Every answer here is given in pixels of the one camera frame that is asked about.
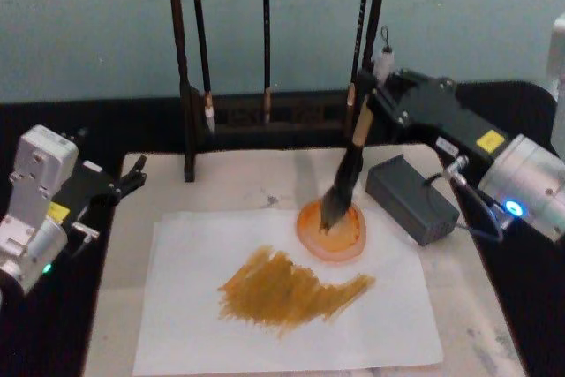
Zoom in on large brush with dark bristles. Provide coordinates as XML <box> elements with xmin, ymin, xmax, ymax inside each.
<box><xmin>318</xmin><ymin>26</ymin><xmax>396</xmax><ymax>238</ymax></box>

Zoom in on thin right wrist cable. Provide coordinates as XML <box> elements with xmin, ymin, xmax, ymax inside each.
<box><xmin>422</xmin><ymin>155</ymin><xmax>507</xmax><ymax>244</ymax></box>

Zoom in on dark wooden brush rack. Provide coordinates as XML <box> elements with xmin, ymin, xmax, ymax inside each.
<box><xmin>165</xmin><ymin>0</ymin><xmax>392</xmax><ymax>184</ymax></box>

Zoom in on white paper sheet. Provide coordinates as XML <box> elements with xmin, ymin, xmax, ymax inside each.
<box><xmin>132</xmin><ymin>207</ymin><xmax>445</xmax><ymax>377</ymax></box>

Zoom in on beige felt mat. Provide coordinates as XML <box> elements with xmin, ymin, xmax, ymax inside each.
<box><xmin>82</xmin><ymin>142</ymin><xmax>529</xmax><ymax>377</ymax></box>

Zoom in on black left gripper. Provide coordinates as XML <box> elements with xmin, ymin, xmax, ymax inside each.
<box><xmin>47</xmin><ymin>155</ymin><xmax>149</xmax><ymax>238</ymax></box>

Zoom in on thin black calligraphy brush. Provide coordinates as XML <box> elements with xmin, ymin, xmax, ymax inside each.
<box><xmin>344</xmin><ymin>0</ymin><xmax>375</xmax><ymax>132</ymax></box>
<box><xmin>260</xmin><ymin>0</ymin><xmax>273</xmax><ymax>125</ymax></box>
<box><xmin>188</xmin><ymin>0</ymin><xmax>216</xmax><ymax>134</ymax></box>

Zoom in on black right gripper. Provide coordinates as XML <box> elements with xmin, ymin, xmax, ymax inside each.
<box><xmin>356</xmin><ymin>67</ymin><xmax>509</xmax><ymax>184</ymax></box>

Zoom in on black table cloth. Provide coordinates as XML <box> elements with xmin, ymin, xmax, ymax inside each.
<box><xmin>0</xmin><ymin>79</ymin><xmax>565</xmax><ymax>377</ymax></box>

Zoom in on orange paint dish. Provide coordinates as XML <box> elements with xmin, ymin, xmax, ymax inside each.
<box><xmin>294</xmin><ymin>200</ymin><xmax>369</xmax><ymax>265</ymax></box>

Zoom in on pale grey rounded casing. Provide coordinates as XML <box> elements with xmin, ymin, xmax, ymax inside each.
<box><xmin>546</xmin><ymin>12</ymin><xmax>565</xmax><ymax>131</ymax></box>

